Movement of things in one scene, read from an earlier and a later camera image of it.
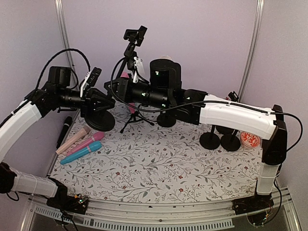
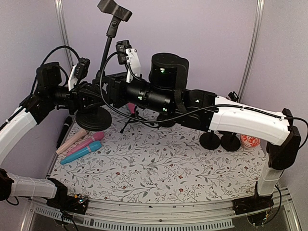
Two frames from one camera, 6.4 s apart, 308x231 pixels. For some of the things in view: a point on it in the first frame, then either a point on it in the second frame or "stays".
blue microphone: [92, 146] stays
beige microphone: [84, 131] stays
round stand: [103, 121] -> [98, 119]
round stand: [210, 140] stays
